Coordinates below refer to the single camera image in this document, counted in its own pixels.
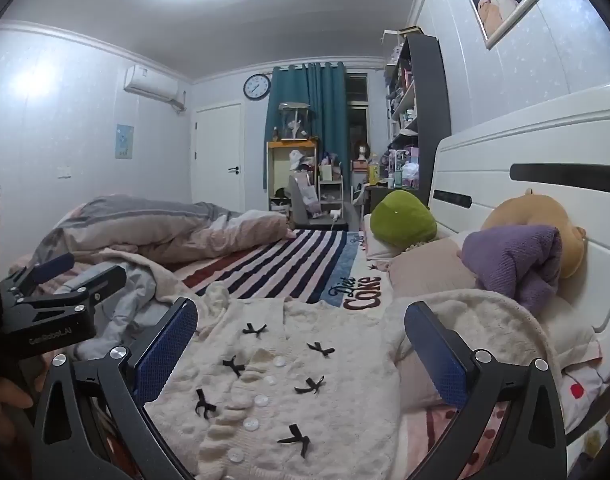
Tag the white pillow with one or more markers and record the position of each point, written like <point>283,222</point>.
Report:
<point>570,330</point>

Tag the white knit cardigan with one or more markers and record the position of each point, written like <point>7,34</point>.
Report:
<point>295,385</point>

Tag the brown plush toy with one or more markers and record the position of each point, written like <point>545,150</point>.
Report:
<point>550,225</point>

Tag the dark tall bookshelf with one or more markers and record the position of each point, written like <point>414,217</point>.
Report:
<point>417,110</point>

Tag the striped printed blanket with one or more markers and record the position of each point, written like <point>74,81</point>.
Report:
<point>290,265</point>

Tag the person's left hand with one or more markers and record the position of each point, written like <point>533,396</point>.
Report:
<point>5,402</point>

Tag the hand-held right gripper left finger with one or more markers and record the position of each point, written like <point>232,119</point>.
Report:
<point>166,350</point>

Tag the white wall switch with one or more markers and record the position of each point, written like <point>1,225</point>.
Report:
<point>64,172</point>

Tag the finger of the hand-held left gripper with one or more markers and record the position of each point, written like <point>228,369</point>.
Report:
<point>97,281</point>
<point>52,266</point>

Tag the yellow wooden shelf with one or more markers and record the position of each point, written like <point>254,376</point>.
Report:
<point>290,175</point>

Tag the pink dotted bedsheet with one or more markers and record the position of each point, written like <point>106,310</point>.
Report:
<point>580,395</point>

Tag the light blue garment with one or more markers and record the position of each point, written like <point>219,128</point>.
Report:
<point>120,300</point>

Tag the round wall clock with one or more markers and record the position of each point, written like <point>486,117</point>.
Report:
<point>256,86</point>

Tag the white door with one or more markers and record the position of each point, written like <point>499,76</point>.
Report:
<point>218,157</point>

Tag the white bed headboard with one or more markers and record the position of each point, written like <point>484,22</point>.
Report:
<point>535,160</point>

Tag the green plush pillow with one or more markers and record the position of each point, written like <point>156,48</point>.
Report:
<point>406,220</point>

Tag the grey pink duvet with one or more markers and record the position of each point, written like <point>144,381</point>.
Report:
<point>150,230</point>

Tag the glass display case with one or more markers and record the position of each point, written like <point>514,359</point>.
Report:
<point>295,122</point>

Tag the teal curtain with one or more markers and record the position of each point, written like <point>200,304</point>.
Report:
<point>320,105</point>

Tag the purple knit sweater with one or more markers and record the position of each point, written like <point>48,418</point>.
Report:
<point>515,260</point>

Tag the cluttered dark desk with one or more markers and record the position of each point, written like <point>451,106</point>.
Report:
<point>380,192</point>

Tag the white air conditioner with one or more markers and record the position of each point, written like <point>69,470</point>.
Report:
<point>152,85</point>

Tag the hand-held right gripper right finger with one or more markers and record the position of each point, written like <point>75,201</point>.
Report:
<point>435,355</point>

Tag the small blue wall poster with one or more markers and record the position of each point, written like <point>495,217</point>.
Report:
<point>124,141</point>

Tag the beige pillow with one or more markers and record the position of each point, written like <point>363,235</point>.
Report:
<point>430,272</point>

